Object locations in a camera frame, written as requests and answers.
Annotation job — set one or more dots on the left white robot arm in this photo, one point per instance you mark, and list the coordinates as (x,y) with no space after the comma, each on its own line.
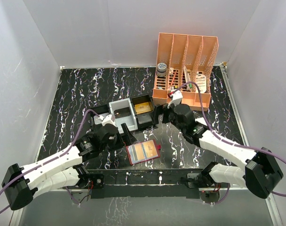
(65,168)

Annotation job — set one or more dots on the grey plastic tray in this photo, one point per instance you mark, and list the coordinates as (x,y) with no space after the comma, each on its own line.
(130,121)

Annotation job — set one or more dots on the black front mounting rail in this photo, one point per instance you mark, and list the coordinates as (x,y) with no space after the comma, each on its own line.
(145,183)

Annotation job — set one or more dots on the white label packet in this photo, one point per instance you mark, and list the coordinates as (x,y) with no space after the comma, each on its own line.
(201,81)

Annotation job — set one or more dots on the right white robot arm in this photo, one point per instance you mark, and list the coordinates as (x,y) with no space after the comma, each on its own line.
(257,170)

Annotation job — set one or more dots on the small round jar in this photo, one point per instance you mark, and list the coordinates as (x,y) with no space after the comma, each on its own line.
(161,70)

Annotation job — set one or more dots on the black card in grey tray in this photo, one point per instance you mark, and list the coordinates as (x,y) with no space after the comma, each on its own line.
(122,112)

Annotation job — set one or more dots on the black open tray box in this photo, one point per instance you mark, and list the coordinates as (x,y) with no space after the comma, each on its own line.
(146,119)

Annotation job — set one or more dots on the red leather card holder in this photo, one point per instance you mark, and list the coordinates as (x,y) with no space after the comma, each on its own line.
(143,151)

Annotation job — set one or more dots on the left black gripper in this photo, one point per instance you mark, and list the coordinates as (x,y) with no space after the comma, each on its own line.
(121,138)

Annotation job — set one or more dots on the gold card in black box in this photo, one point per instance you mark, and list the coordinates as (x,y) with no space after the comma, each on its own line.
(143,107)

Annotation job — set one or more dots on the orange plastic file organizer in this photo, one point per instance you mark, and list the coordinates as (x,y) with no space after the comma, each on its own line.
(185,56)

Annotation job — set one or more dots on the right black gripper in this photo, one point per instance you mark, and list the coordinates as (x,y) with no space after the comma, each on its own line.
(165,115)

